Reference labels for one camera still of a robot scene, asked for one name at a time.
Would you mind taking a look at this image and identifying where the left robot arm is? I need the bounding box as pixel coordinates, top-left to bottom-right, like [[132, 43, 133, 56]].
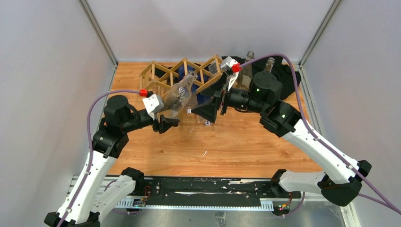
[[44, 91, 179, 227]]

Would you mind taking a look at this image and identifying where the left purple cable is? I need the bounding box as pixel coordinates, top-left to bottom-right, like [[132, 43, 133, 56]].
[[54, 89, 148, 227]]

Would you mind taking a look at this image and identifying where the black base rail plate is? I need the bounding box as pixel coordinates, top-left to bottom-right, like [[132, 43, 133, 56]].
[[123, 176, 302, 211]]

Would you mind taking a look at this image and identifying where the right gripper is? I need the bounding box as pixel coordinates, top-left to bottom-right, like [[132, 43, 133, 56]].
[[191, 72, 267, 123]]

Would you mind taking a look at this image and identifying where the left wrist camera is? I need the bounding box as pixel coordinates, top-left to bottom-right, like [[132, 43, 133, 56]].
[[142, 94, 164, 120]]

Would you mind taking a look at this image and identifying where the black cloth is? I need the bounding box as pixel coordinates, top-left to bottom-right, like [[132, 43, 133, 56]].
[[221, 55, 302, 101]]

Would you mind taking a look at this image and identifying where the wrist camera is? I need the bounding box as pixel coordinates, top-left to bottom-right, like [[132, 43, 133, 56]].
[[142, 94, 164, 120], [220, 56, 242, 91]]

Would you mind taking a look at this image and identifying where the clear glass bottle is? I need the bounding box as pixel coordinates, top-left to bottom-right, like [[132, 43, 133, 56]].
[[236, 64, 253, 90]]

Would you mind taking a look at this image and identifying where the blue labelled bottle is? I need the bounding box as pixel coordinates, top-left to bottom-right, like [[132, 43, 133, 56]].
[[176, 65, 211, 109]]

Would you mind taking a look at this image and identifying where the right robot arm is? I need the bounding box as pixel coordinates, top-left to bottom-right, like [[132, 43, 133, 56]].
[[192, 71, 372, 207]]

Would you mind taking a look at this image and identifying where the clear bottle dark label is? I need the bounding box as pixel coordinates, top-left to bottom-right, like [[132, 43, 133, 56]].
[[264, 57, 275, 73]]

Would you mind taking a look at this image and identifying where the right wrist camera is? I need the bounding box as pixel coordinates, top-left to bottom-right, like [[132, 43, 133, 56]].
[[220, 56, 242, 91]]

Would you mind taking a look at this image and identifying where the wooden wine rack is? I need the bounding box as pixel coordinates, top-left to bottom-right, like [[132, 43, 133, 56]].
[[139, 54, 228, 99]]

